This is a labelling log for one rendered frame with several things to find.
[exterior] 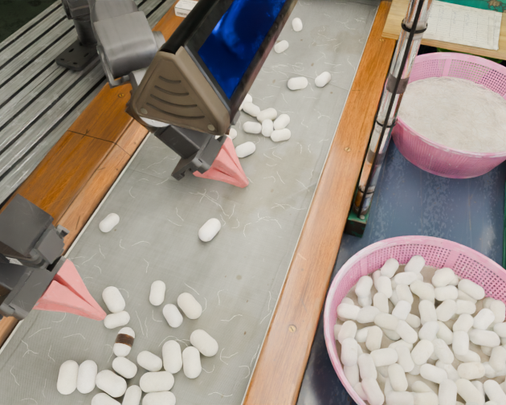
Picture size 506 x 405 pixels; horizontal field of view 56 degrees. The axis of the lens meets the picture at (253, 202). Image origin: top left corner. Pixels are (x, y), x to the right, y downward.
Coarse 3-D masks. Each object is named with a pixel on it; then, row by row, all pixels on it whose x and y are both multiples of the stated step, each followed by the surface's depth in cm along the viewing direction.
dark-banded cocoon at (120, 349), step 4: (124, 328) 58; (128, 328) 58; (120, 332) 57; (124, 332) 57; (128, 332) 57; (132, 332) 57; (132, 336) 57; (116, 344) 56; (120, 344) 56; (116, 348) 56; (120, 348) 56; (124, 348) 56; (128, 348) 56; (116, 352) 56; (120, 352) 56; (124, 352) 56; (128, 352) 56; (120, 356) 56
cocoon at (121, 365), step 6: (114, 360) 55; (120, 360) 55; (126, 360) 55; (114, 366) 55; (120, 366) 55; (126, 366) 55; (132, 366) 55; (120, 372) 55; (126, 372) 54; (132, 372) 55
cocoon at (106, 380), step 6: (102, 372) 54; (108, 372) 54; (96, 378) 54; (102, 378) 54; (108, 378) 54; (114, 378) 54; (120, 378) 54; (96, 384) 54; (102, 384) 53; (108, 384) 53; (114, 384) 53; (120, 384) 53; (126, 384) 54; (108, 390) 53; (114, 390) 53; (120, 390) 53; (114, 396) 53
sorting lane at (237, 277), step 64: (320, 0) 107; (320, 64) 92; (320, 128) 82; (128, 192) 73; (192, 192) 73; (256, 192) 73; (64, 256) 66; (128, 256) 66; (192, 256) 66; (256, 256) 66; (64, 320) 60; (192, 320) 60; (256, 320) 60; (0, 384) 55; (128, 384) 55; (192, 384) 55
